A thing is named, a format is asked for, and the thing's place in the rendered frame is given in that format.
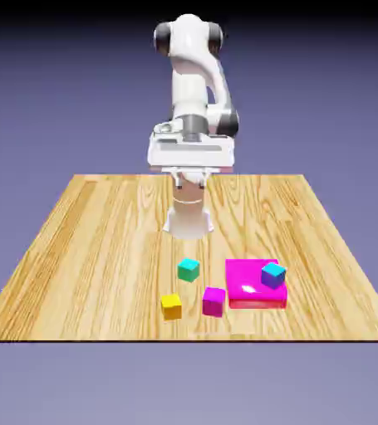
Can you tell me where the small magenta cube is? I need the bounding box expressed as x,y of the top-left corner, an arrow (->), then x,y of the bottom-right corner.
202,286 -> 227,319

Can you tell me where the small blue cube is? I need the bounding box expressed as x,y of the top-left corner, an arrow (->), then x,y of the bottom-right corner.
260,261 -> 287,290

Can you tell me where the small yellow cube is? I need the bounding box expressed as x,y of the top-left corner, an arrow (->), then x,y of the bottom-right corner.
160,293 -> 183,321

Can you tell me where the large magenta box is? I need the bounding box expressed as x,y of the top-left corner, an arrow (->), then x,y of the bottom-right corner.
224,258 -> 288,310

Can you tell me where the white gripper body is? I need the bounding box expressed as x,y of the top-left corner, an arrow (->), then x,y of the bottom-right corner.
146,132 -> 236,175

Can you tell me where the small teal cube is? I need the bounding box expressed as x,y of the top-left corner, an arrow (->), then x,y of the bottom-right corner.
177,257 -> 201,284

